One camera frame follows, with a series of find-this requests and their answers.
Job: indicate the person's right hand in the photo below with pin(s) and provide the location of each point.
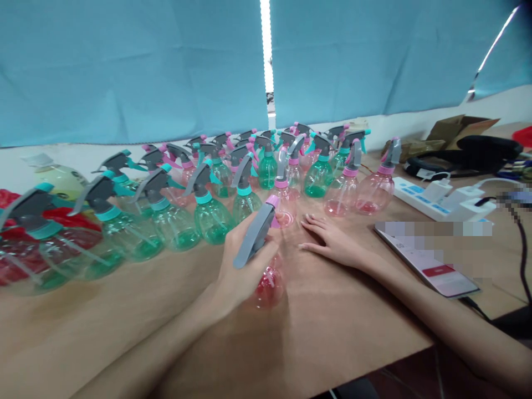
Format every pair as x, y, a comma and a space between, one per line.
336, 245

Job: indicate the person's left hand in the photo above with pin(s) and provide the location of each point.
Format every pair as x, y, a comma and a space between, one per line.
232, 266

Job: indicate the person's left fingers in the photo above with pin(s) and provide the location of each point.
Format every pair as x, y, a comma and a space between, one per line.
269, 250

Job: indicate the person's right middle finger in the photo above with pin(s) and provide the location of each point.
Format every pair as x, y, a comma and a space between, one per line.
320, 224

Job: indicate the person's right index finger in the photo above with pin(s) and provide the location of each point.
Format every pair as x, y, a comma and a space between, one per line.
315, 232

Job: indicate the person's right fingers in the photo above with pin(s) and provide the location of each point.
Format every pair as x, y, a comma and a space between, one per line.
332, 226

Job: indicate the person's right thumb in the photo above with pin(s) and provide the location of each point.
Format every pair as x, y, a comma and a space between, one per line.
313, 248

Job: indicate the pink spray bottle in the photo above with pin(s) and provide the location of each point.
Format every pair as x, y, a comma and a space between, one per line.
249, 245

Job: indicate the crowd of plastic spray bottles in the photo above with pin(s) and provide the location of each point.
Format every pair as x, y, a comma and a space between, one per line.
208, 216

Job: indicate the white power strip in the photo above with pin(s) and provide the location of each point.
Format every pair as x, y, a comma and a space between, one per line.
411, 194

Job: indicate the white charger plug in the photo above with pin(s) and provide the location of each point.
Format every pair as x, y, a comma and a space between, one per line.
437, 190
463, 196
476, 211

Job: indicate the brown paper packet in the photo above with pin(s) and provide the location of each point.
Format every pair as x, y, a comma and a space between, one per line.
415, 147

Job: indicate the smartphone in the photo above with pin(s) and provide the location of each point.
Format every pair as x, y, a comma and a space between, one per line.
440, 274

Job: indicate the open cardboard box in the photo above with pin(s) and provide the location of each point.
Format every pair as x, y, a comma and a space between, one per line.
453, 126

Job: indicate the brown paper sheet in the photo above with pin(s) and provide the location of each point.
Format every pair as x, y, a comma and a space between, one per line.
124, 316

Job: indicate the black headset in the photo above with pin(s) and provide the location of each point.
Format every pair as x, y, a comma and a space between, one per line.
486, 145

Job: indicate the blue curtain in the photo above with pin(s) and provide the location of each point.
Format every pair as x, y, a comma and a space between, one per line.
124, 70
374, 54

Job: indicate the yellow drink bottle white cap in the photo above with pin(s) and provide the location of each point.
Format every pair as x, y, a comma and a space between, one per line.
54, 176

